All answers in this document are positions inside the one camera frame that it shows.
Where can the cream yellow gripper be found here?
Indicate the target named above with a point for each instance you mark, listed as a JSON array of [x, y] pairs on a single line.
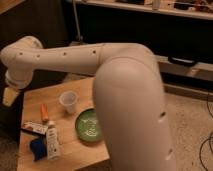
[[9, 96]]

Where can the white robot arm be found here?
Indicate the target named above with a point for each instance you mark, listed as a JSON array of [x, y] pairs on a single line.
[[128, 95]]

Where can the white ceramic cup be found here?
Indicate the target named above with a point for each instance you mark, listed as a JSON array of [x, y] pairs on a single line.
[[68, 100]]

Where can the green ceramic bowl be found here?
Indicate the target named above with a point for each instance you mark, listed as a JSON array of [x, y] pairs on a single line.
[[87, 126]]

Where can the orange marker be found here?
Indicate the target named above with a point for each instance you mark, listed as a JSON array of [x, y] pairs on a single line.
[[44, 113]]

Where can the wooden table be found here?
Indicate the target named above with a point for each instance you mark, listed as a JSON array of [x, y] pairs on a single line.
[[74, 154]]

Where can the blue cloth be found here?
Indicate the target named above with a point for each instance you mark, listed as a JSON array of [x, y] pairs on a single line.
[[38, 148]]

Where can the white tube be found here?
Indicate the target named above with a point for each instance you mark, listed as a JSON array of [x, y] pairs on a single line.
[[53, 147]]

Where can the metal pole stand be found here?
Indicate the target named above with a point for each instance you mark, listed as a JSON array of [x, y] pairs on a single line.
[[79, 36]]

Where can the long grey case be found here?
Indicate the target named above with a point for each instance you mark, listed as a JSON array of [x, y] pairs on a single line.
[[186, 68]]

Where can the cluttered shelf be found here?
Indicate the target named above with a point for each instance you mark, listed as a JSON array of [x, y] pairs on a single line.
[[148, 9]]

